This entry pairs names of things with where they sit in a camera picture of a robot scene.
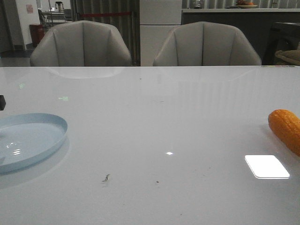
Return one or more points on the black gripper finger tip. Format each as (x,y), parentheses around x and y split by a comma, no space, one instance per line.
(2,103)

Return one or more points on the light blue round plate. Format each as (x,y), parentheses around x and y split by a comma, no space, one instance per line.
(27,139)

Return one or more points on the orange plastic corn cob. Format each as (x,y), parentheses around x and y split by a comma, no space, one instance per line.
(286,126)

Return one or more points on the red bin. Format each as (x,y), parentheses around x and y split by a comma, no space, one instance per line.
(37,33)

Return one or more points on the left beige upholstered chair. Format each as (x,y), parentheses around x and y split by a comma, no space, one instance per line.
(81,44)

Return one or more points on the beige upholstered chair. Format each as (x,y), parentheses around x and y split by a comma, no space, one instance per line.
(81,44)
(206,44)

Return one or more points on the red barrier belt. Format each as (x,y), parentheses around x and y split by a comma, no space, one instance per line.
(106,14)

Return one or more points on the white cabinet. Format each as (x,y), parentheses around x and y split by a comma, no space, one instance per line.
(157,17)

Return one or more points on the right beige upholstered chair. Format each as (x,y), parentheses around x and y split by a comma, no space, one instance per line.
(206,44)

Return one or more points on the fruit bowl on counter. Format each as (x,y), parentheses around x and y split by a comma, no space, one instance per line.
(245,4)

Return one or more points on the beige cushion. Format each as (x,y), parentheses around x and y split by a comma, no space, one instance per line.
(291,57)

